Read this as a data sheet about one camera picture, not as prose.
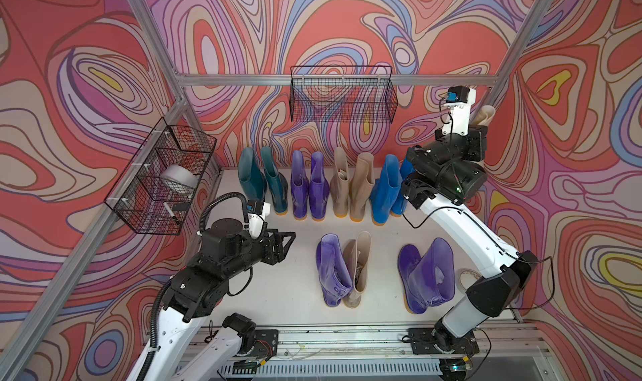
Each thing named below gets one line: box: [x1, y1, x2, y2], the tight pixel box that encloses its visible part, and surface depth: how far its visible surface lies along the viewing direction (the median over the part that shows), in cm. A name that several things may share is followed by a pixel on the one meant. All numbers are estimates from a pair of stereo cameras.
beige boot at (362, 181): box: [349, 152, 376, 223], surface depth 89 cm
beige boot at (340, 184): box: [330, 147, 351, 219], surface depth 95 cm
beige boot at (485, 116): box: [472, 104, 496, 127], surface depth 54 cm
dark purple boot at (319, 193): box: [309, 151, 331, 222], surface depth 90 cm
